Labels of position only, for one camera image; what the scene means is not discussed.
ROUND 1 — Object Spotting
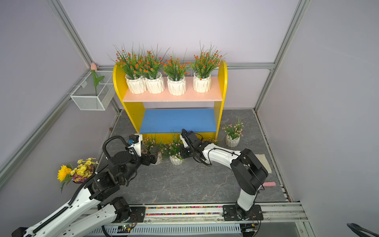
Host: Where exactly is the pink flower pot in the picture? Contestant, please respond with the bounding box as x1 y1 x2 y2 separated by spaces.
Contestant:
142 136 163 166
222 118 244 148
208 138 219 146
161 133 184 166

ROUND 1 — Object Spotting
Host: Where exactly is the orange flower pot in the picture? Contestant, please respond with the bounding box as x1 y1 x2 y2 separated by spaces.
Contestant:
112 45 147 94
138 47 165 94
163 53 190 96
190 44 225 93

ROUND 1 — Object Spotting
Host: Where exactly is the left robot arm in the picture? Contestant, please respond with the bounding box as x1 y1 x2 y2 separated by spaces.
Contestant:
11 151 158 237

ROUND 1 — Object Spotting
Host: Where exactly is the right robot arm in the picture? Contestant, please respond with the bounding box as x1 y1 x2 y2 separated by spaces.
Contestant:
180 129 268 221

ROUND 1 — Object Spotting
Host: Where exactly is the yellow rack with coloured shelves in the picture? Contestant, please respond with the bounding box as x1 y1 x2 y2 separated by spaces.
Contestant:
113 61 228 142

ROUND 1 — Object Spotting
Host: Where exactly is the sunflower bouquet in basket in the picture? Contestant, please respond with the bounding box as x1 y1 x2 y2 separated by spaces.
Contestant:
57 158 98 192

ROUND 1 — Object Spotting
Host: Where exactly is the white grey work glove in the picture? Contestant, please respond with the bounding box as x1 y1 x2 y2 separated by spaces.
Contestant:
256 154 272 174

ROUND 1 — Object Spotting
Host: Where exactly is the pink artificial tulip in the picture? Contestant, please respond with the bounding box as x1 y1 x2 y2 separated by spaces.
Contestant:
90 62 104 96

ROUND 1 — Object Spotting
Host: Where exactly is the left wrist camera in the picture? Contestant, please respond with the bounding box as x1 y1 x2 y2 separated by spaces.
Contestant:
127 133 143 157

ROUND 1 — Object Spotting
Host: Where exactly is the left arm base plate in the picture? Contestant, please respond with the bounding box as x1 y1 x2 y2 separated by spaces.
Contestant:
117 206 146 223

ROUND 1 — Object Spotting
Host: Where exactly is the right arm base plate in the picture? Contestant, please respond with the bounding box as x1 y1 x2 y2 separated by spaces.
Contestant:
223 204 263 221

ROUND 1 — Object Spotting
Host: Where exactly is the purple trowel pink handle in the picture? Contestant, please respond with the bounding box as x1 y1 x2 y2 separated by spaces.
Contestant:
238 180 276 194

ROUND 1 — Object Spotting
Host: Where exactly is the white wire wall basket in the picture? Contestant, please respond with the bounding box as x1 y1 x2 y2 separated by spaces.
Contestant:
70 71 115 111

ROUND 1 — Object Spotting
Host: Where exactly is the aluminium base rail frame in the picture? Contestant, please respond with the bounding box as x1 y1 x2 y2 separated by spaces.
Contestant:
53 202 316 237

